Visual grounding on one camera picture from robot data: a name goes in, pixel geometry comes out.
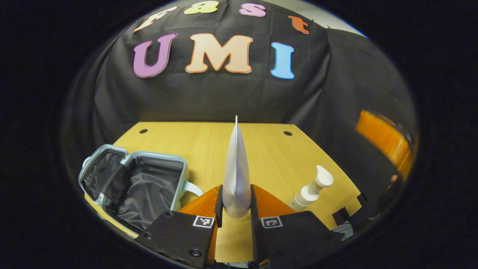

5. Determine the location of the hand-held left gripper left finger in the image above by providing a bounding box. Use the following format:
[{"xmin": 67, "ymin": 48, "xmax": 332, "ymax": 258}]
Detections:
[{"xmin": 135, "ymin": 185, "xmax": 224, "ymax": 269}]

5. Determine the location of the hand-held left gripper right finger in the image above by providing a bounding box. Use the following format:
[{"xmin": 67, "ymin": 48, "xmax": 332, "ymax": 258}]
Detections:
[{"xmin": 250, "ymin": 184, "xmax": 333, "ymax": 269}]

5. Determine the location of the white pump bottle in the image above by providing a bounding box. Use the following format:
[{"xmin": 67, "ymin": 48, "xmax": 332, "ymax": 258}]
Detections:
[{"xmin": 287, "ymin": 165, "xmax": 335, "ymax": 212}]

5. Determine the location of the light blue suitcase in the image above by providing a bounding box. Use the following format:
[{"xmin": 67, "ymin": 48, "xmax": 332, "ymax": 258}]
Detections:
[{"xmin": 78, "ymin": 144, "xmax": 204, "ymax": 239}]

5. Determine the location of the white skin care tube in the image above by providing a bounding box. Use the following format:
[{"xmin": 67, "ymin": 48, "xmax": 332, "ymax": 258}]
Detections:
[{"xmin": 222, "ymin": 115, "xmax": 253, "ymax": 219}]

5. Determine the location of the black backdrop cloth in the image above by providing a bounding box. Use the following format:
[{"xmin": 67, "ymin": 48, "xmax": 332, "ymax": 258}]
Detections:
[{"xmin": 62, "ymin": 0, "xmax": 417, "ymax": 210}]

